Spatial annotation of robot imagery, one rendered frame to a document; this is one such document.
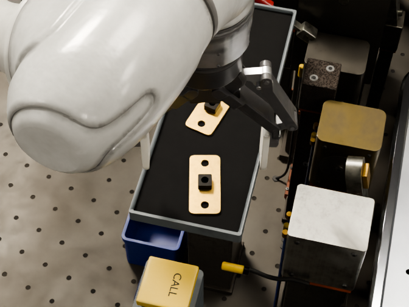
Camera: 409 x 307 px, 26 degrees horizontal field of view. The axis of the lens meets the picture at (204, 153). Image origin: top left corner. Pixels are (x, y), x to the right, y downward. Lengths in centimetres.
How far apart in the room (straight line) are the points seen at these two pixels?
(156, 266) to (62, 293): 53
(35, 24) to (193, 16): 12
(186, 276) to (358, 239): 23
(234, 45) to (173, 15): 16
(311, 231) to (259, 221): 48
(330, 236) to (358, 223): 4
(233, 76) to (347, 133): 40
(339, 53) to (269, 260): 42
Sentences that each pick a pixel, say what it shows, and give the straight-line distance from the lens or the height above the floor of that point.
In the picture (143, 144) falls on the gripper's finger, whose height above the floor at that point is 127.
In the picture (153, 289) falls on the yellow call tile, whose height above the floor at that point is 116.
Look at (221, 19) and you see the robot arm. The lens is 72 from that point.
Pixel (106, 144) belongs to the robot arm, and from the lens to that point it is 64.
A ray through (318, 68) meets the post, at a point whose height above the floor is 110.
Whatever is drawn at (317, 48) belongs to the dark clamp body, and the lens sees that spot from 133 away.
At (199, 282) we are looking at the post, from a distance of 105.
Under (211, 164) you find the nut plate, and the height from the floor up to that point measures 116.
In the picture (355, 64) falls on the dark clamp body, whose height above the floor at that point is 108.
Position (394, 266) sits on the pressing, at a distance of 124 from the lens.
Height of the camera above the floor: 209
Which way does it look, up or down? 56 degrees down
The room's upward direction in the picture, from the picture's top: straight up
